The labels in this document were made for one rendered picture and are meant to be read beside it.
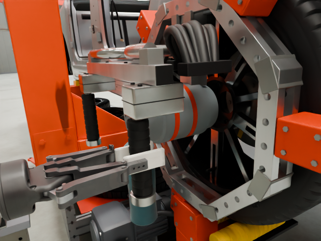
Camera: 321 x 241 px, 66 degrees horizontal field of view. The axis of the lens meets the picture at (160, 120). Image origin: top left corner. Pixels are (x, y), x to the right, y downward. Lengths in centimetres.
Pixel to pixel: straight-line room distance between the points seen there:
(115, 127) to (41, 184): 73
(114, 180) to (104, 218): 67
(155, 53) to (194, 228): 52
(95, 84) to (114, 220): 53
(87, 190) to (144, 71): 19
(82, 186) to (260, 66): 33
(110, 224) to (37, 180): 64
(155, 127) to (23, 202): 30
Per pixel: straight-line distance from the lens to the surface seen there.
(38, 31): 96
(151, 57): 38
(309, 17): 52
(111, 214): 104
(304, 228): 174
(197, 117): 59
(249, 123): 64
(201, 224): 75
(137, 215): 82
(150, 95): 38
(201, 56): 41
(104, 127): 105
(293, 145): 45
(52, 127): 99
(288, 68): 46
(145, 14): 83
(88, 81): 69
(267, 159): 49
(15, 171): 36
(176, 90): 40
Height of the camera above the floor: 100
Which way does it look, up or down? 15 degrees down
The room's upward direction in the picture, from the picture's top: 3 degrees counter-clockwise
